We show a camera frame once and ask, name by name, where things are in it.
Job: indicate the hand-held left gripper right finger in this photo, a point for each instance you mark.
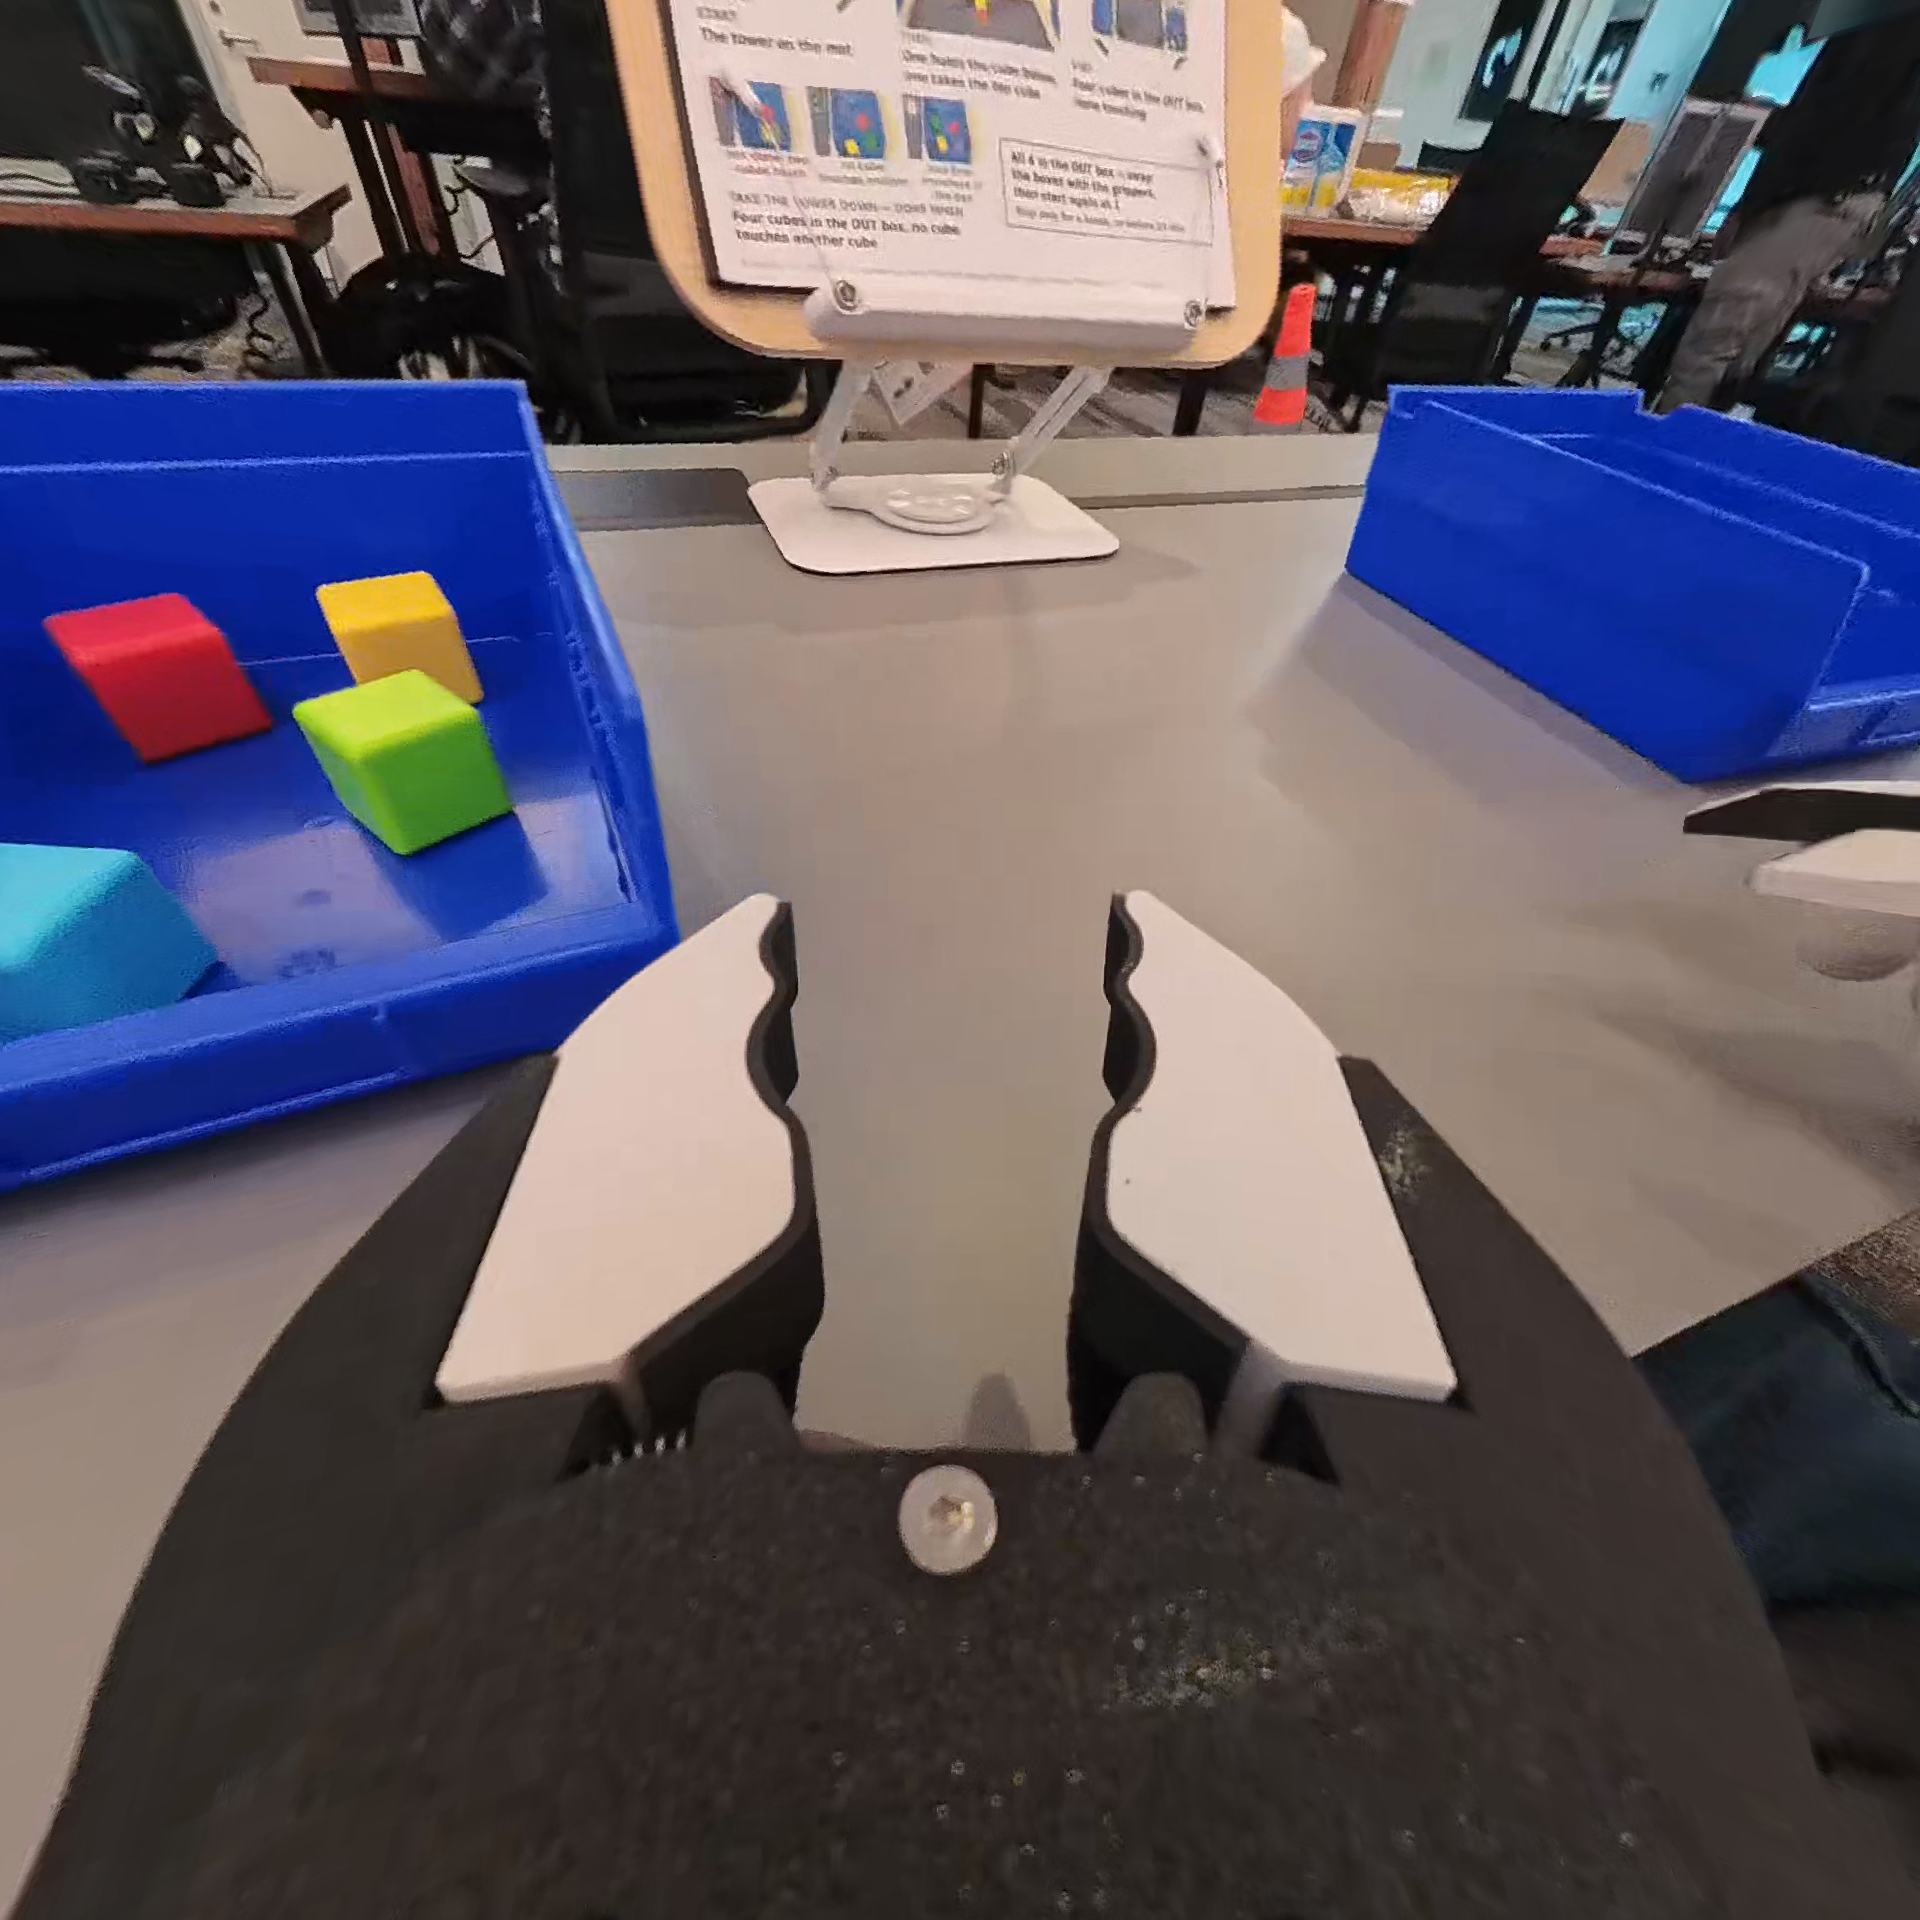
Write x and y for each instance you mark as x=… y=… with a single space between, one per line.
x=1267 y=1186

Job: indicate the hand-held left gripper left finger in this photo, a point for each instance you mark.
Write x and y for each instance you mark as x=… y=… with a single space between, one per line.
x=630 y=1186

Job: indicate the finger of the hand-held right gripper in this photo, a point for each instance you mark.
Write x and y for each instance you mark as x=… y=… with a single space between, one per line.
x=1816 y=813
x=1852 y=878

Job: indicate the blue plastic bin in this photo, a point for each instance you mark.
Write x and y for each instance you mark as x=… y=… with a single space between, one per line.
x=299 y=885
x=1575 y=630

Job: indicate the green cube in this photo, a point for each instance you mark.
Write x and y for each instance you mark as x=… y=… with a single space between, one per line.
x=404 y=757

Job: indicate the cyan cube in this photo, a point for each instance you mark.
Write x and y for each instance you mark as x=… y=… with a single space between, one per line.
x=89 y=938

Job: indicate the yellow cube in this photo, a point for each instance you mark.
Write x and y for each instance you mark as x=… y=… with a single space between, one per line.
x=398 y=630

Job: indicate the red cube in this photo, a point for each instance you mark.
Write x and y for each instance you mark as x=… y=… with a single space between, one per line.
x=150 y=676

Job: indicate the grey desk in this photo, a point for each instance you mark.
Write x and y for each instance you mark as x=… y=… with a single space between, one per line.
x=974 y=750

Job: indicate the person's blue jeans leg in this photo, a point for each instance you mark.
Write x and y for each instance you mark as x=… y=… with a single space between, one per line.
x=1799 y=1441

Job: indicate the black office chair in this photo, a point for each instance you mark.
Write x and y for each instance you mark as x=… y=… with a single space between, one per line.
x=1499 y=254

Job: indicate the orange traffic cone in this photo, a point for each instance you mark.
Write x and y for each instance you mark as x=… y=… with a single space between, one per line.
x=1288 y=375

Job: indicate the wipes canister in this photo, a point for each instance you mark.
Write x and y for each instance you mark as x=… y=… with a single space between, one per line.
x=1320 y=165

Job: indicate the dark wooden table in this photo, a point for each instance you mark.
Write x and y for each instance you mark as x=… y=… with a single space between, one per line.
x=150 y=225

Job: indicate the printed instruction sheet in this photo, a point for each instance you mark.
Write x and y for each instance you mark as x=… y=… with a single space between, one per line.
x=960 y=150

